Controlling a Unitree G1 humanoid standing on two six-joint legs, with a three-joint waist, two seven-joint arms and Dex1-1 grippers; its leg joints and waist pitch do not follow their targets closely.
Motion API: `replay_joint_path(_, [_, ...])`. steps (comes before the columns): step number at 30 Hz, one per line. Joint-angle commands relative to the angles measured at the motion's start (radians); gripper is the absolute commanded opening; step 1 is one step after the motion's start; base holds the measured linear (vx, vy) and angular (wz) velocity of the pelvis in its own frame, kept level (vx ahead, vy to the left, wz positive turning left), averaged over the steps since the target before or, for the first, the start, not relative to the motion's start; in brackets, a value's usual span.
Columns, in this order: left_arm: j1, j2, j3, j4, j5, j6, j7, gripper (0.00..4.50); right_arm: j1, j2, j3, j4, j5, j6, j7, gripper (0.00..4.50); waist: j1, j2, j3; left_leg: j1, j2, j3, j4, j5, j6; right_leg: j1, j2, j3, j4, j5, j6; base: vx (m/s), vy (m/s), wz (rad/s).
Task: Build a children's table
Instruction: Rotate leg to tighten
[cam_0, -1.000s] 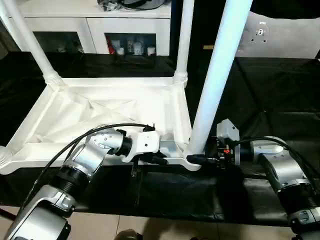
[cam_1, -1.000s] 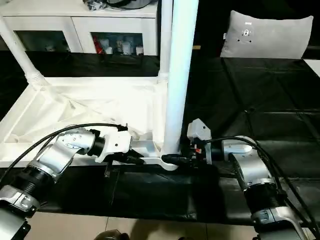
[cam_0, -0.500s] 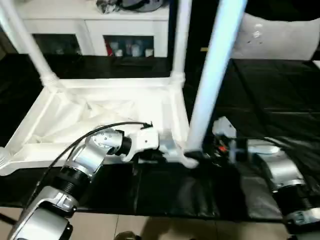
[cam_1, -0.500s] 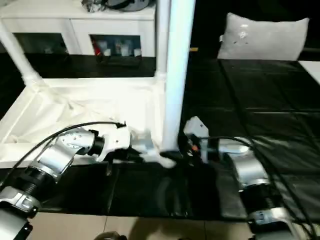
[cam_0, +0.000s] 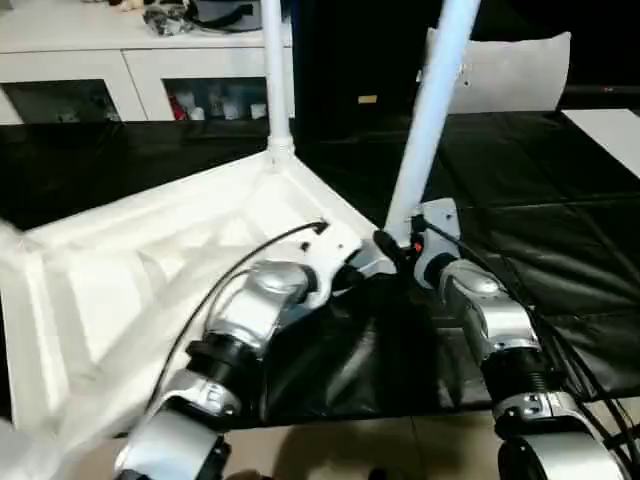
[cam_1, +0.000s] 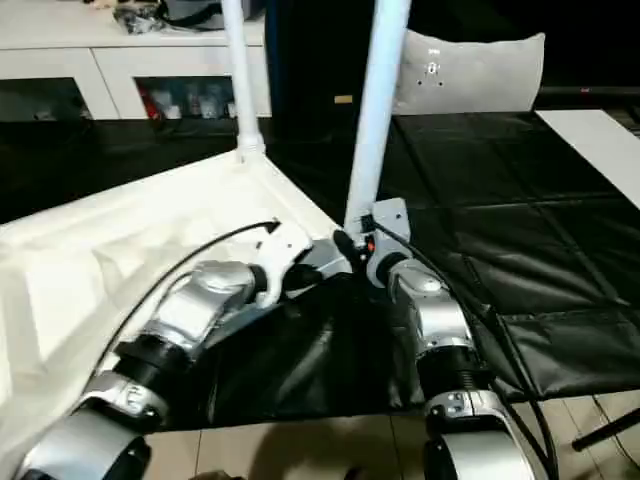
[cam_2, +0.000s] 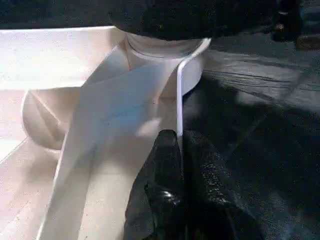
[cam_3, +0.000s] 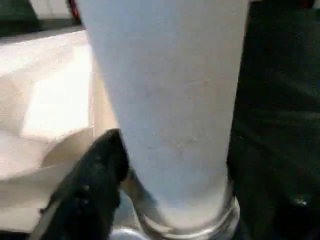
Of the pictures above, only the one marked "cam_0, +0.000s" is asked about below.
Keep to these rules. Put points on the white plastic table top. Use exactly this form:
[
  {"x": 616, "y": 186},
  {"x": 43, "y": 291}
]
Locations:
[{"x": 130, "y": 290}]

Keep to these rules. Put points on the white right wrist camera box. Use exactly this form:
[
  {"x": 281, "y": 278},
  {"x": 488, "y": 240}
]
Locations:
[{"x": 438, "y": 222}]

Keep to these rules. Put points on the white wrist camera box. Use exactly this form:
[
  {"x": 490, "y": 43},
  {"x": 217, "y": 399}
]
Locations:
[
  {"x": 438, "y": 222},
  {"x": 335, "y": 248}
]

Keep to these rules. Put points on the grey round appliance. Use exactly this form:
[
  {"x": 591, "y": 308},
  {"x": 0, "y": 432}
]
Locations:
[{"x": 210, "y": 12}]

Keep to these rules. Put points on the white glass-door sideboard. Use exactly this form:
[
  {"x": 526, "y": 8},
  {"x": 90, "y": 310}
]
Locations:
[{"x": 100, "y": 60}]

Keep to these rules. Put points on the black work mat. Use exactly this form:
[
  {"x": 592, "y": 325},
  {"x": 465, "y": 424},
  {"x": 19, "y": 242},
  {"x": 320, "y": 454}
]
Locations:
[{"x": 560, "y": 250}]

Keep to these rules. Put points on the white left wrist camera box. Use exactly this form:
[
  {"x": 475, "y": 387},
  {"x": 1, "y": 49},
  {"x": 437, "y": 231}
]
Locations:
[{"x": 335, "y": 248}]

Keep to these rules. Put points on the grey cushion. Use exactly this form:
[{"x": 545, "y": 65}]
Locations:
[{"x": 520, "y": 75}]

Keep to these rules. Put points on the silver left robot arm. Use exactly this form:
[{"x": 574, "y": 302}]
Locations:
[{"x": 250, "y": 320}]

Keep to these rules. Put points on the small yellow label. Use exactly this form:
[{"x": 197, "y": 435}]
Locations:
[{"x": 367, "y": 99}]

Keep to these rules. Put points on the white sheet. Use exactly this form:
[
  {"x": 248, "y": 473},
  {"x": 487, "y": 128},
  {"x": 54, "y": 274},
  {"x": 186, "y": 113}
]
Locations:
[{"x": 612, "y": 135}]

